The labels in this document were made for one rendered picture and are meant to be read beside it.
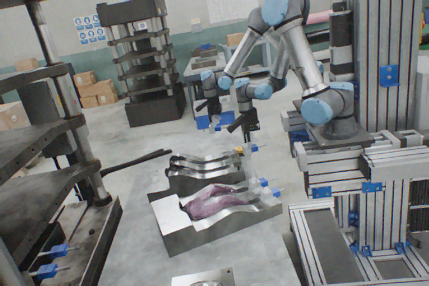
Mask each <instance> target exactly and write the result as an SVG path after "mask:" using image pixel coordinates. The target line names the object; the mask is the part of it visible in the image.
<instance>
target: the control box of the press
mask: <svg viewBox="0 0 429 286"><path fill-rule="evenodd" d="M66 78H67V81H68V83H69V86H70V89H71V92H72V95H73V98H74V100H75V104H76V106H77V110H78V112H81V113H83V112H82V109H81V107H80V103H79V99H78V98H77V94H76V92H75V88H74V86H73V83H72V80H71V77H70V74H69V72H68V73H67V75H66ZM17 92H18V94H19V96H20V99H21V102H22V104H23V106H24V108H25V111H26V113H27V114H26V115H27V117H28V120H29V122H30V124H31V125H33V124H40V123H46V122H49V121H53V120H55V119H59V118H62V117H64V116H65V113H64V110H63V106H62V105H61V101H60V99H59V95H58V93H57V90H56V87H55V85H54V82H53V80H52V78H46V79H41V80H36V81H34V82H32V83H29V84H26V85H24V86H23V87H20V88H18V89H17ZM84 129H85V131H86V135H87V136H88V135H89V134H90V132H89V129H88V127H87V123H86V124H85V125H84ZM42 153H43V155H44V158H52V159H53V161H54V164H55V166H56V167H57V169H58V170H59V169H61V167H60V165H59V162H58V160H57V156H63V155H66V157H67V160H68V163H69V164H70V165H74V164H76V163H79V162H82V158H81V156H80V153H79V150H78V147H77V145H76V142H75V139H74V136H73V133H72V131H71V130H69V131H67V132H64V133H62V134H60V135H58V136H57V137H56V138H54V139H53V140H52V142H51V143H49V144H48V145H47V146H46V147H44V148H43V149H42ZM89 184H90V180H89V177H88V176H87V177H85V179H83V180H82V181H80V182H78V183H77V186H78V188H79V190H78V188H77V186H76V185H75V186H74V190H75V192H76V194H75V196H76V197H78V199H79V201H83V200H87V190H88V187H89ZM80 194H81V195H80ZM81 196H82V197H81ZM82 199H83V200H82Z"/></svg>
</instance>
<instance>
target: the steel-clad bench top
mask: <svg viewBox="0 0 429 286"><path fill-rule="evenodd" d="M244 143H245V142H244V140H243V137H242V135H241V132H240V130H239V128H238V127H237V128H236V129H235V130H234V131H233V132H232V133H229V132H228V131H227V129H222V130H221V131H220V132H216V134H210V133H209V132H204V133H198V134H193V135H187V136H182V137H176V138H172V139H166V140H159V141H155V142H148V143H147V146H146V150H145V152H144V155H147V154H149V153H152V152H154V151H156V150H159V149H161V148H164V149H165V151H166V150H168V149H172V150H173V153H170V154H166V155H163V156H160V157H157V158H154V159H152V160H148V161H146V162H142V163H140V166H139V169H138V172H137V175H136V178H135V181H134V183H133V186H132V190H131V192H130V195H129V197H128V200H127V203H126V206H125V209H124V212H123V215H122V217H121V221H120V223H119V226H118V228H117V232H116V235H115V237H114V240H113V243H112V246H111V248H110V252H109V254H108V257H107V261H106V263H105V266H104V268H103V271H102V275H101V277H100V280H99V282H98V286H171V285H172V277H177V276H184V275H190V274H194V273H201V272H205V271H212V270H216V269H223V268H226V267H233V270H234V276H235V280H236V286H301V284H300V282H299V279H298V277H297V274H296V272H295V269H294V266H293V264H292V261H291V259H290V257H289V254H288V251H287V249H286V247H285V244H284V242H283V239H282V236H281V234H280V231H279V228H278V226H277V224H276V220H275V218H274V217H273V218H270V219H267V220H264V221H262V222H259V223H256V224H255V225H252V226H249V227H247V228H245V229H243V230H240V231H238V232H235V233H233V234H230V235H228V236H225V237H223V238H220V239H217V240H216V241H212V242H210V243H207V244H205V245H202V246H199V247H197V248H194V249H192V250H189V251H187V252H184V253H181V254H179V255H176V256H174V257H171V258H170V257H169V255H168V252H167V249H166V246H165V243H164V241H163V238H162V234H161V232H160V229H159V226H158V223H157V222H156V219H155V216H154V213H153V208H152V205H151V204H150V203H149V200H148V197H147V189H148V186H149V181H150V179H151V174H152V170H154V169H160V168H165V167H170V164H169V159H170V158H171V156H172V154H176V153H186V154H190V155H194V156H199V157H205V156H210V155H213V154H219V153H222V152H226V151H232V150H233V149H234V148H235V147H242V144H244ZM144 155H143V156H144ZM241 161H242V164H243V167H244V169H245V176H246V180H249V179H252V178H254V177H256V178H257V179H258V176H257V173H256V171H255V168H254V166H253V163H252V160H251V158H250V156H241Z"/></svg>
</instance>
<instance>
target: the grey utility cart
mask: <svg viewBox="0 0 429 286"><path fill-rule="evenodd" d="M261 39H262V40H259V41H257V42H256V44H255V45H261V52H262V62H263V64H261V65H262V68H260V69H256V70H250V71H248V68H240V70H239V71H238V73H237V75H236V77H238V76H242V75H244V76H245V75H248V74H253V73H258V72H263V74H264V75H268V77H270V74H271V70H272V68H273V66H272V63H271V58H270V51H269V40H268V39H267V38H265V37H263V38H261ZM219 45H221V46H223V48H224V50H225V58H226V62H227V65H228V63H229V61H230V59H231V58H232V55H231V50H234V49H237V46H238V45H233V46H229V47H228V46H227V44H226V45H222V44H221V43H219ZM265 48H266V51H265ZM266 60H267V62H266ZM236 77H235V78H236ZM235 78H234V80H235ZM232 85H234V81H233V82H232Z"/></svg>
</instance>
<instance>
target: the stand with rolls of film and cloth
mask: <svg viewBox="0 0 429 286"><path fill-rule="evenodd" d="M330 12H333V10H328V11H322V12H318V13H312V14H309V16H308V20H307V21H306V25H310V24H316V23H320V22H325V21H329V15H328V13H330ZM305 36H306V39H307V41H308V44H309V45H315V44H318V43H324V42H328V41H330V34H329V29H323V30H320V31H318V30H316V31H310V32H307V33H305ZM313 55H314V58H315V60H316V61H317V60H320V59H326V58H329V57H330V55H329V49H327V50H321V51H318V52H313Z"/></svg>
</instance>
